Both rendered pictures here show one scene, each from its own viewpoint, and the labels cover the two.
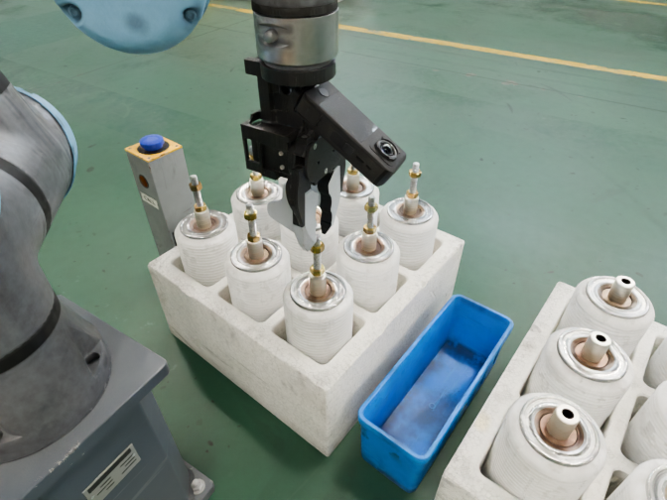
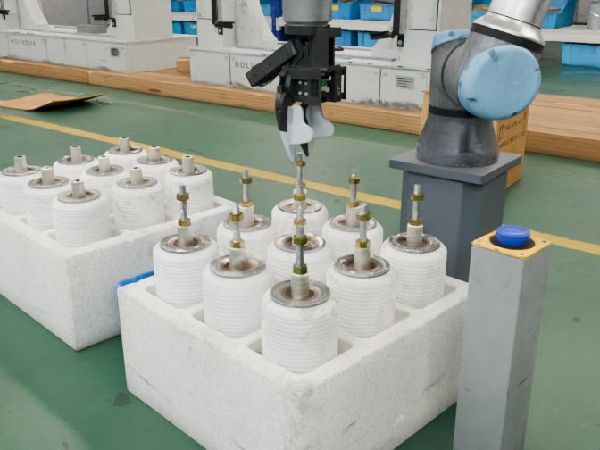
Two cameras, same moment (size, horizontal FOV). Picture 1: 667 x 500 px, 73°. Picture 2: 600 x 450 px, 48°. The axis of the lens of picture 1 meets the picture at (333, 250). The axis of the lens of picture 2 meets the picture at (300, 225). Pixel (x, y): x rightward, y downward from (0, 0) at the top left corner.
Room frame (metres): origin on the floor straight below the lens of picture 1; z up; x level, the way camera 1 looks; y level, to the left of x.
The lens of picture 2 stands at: (1.51, 0.14, 0.62)
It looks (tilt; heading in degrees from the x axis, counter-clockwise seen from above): 20 degrees down; 186
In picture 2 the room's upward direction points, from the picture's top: straight up
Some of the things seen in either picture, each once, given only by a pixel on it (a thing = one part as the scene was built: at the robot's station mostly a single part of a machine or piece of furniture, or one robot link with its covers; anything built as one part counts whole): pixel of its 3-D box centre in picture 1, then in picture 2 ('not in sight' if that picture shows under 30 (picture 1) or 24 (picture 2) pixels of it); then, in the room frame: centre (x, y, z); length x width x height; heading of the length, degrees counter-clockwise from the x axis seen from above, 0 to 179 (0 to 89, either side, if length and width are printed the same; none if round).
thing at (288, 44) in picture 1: (295, 37); (308, 10); (0.44, 0.03, 0.57); 0.08 x 0.08 x 0.05
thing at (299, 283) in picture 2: not in sight; (300, 284); (0.76, 0.06, 0.26); 0.02 x 0.02 x 0.03
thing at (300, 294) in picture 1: (318, 290); (299, 206); (0.43, 0.02, 0.25); 0.08 x 0.08 x 0.01
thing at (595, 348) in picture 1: (596, 347); (137, 176); (0.33, -0.30, 0.26); 0.02 x 0.02 x 0.03
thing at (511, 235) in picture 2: (152, 144); (512, 237); (0.72, 0.31, 0.32); 0.04 x 0.04 x 0.02
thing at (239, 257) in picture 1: (256, 254); (353, 223); (0.51, 0.11, 0.25); 0.08 x 0.08 x 0.01
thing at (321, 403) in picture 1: (312, 288); (299, 340); (0.60, 0.04, 0.09); 0.39 x 0.39 x 0.18; 51
